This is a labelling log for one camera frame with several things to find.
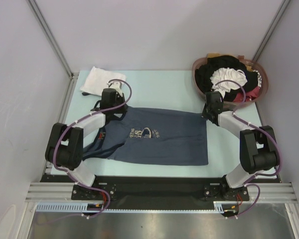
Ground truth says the white graphic tank top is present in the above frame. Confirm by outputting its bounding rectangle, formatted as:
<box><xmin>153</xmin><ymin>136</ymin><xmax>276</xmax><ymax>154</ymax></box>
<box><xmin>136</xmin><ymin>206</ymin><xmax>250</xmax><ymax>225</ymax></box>
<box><xmin>80</xmin><ymin>67</ymin><xmax>127</xmax><ymax>96</ymax></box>

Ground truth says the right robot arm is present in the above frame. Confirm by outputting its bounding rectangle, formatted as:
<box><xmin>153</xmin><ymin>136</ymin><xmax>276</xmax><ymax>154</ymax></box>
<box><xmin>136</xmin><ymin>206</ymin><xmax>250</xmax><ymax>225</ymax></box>
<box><xmin>202</xmin><ymin>91</ymin><xmax>281</xmax><ymax>200</ymax></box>

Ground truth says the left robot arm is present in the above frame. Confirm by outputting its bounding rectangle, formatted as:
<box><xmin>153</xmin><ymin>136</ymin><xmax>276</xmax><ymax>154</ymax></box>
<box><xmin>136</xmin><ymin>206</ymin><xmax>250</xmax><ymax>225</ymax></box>
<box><xmin>45</xmin><ymin>80</ymin><xmax>130</xmax><ymax>199</ymax></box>

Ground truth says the red garment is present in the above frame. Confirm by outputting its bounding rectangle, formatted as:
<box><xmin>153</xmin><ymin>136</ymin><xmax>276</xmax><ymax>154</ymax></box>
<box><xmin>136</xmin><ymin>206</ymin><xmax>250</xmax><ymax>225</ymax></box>
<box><xmin>233</xmin><ymin>87</ymin><xmax>260</xmax><ymax>103</ymax></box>

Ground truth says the black garment pile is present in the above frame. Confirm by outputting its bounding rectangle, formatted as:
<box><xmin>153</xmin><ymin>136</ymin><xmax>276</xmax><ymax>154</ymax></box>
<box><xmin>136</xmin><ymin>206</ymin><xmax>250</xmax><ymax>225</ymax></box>
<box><xmin>194</xmin><ymin>55</ymin><xmax>258</xmax><ymax>102</ymax></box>

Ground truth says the mustard yellow garment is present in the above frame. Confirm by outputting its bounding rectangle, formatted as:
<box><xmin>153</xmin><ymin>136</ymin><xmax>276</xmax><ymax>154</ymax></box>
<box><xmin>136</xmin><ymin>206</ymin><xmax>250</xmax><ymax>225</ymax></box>
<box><xmin>207</xmin><ymin>53</ymin><xmax>221</xmax><ymax>58</ymax></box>

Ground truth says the black white striped garment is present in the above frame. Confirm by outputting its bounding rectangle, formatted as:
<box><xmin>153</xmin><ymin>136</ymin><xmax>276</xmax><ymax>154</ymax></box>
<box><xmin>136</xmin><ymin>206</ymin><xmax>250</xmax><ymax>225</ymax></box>
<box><xmin>254</xmin><ymin>70</ymin><xmax>262</xmax><ymax>88</ymax></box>

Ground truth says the pink plastic laundry basket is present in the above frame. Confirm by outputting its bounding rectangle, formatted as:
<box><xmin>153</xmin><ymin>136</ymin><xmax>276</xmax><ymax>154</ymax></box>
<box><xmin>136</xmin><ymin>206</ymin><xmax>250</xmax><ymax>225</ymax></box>
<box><xmin>192</xmin><ymin>53</ymin><xmax>269</xmax><ymax>110</ymax></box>

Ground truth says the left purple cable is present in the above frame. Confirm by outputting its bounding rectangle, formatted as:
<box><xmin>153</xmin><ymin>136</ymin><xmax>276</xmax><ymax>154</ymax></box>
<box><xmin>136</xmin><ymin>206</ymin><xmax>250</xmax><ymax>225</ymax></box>
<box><xmin>52</xmin><ymin>79</ymin><xmax>134</xmax><ymax>220</ymax></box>

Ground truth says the purple cable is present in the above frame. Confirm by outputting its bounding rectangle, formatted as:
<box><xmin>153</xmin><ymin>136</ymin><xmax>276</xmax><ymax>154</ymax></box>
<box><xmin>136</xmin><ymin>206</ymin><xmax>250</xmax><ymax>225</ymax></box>
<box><xmin>213</xmin><ymin>79</ymin><xmax>283</xmax><ymax>219</ymax></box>
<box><xmin>52</xmin><ymin>79</ymin><xmax>134</xmax><ymax>220</ymax></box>

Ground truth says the white strappy garment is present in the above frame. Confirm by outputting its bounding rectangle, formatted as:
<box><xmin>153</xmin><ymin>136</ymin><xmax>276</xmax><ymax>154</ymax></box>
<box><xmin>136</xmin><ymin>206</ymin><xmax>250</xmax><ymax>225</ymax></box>
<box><xmin>210</xmin><ymin>68</ymin><xmax>248</xmax><ymax>97</ymax></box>

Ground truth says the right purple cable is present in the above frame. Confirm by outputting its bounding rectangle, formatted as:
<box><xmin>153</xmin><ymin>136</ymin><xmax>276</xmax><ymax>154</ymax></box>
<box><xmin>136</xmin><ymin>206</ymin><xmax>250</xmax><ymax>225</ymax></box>
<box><xmin>213</xmin><ymin>79</ymin><xmax>283</xmax><ymax>219</ymax></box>

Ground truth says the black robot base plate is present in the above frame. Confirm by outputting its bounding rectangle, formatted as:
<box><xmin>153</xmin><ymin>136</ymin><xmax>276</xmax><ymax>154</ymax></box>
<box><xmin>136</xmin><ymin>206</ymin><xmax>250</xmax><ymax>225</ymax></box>
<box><xmin>41</xmin><ymin>174</ymin><xmax>281</xmax><ymax>212</ymax></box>

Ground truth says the white cable duct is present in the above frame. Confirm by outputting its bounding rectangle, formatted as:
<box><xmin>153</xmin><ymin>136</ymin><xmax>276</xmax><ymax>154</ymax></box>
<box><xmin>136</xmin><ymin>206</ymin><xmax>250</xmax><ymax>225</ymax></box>
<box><xmin>36</xmin><ymin>201</ymin><xmax>239</xmax><ymax>214</ymax></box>

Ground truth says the aluminium frame rail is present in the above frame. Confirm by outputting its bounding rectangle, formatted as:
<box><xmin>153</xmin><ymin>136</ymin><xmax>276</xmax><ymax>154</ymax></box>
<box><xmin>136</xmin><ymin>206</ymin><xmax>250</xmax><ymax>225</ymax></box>
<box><xmin>24</xmin><ymin>72</ymin><xmax>79</xmax><ymax>202</ymax></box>

